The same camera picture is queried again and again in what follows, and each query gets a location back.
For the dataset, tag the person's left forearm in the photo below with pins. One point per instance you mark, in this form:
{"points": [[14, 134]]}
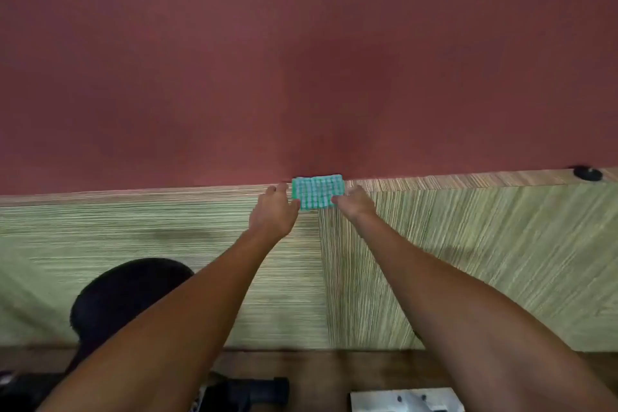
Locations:
{"points": [[174, 330]]}

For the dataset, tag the person's right hand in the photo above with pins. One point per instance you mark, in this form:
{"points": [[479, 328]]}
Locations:
{"points": [[355, 204]]}

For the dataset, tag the white power socket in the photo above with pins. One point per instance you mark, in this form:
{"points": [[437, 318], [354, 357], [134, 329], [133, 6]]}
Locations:
{"points": [[406, 402]]}

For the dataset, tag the person's left hand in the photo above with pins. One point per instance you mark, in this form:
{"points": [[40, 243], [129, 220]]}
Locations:
{"points": [[272, 216]]}

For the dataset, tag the green checkered cleaning cloth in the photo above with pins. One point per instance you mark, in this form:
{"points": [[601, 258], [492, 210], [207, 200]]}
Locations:
{"points": [[317, 192]]}

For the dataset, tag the person's right forearm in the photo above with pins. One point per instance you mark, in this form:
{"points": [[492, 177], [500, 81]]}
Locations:
{"points": [[463, 310]]}

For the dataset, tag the black round fixture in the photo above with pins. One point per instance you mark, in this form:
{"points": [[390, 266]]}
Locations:
{"points": [[586, 173]]}

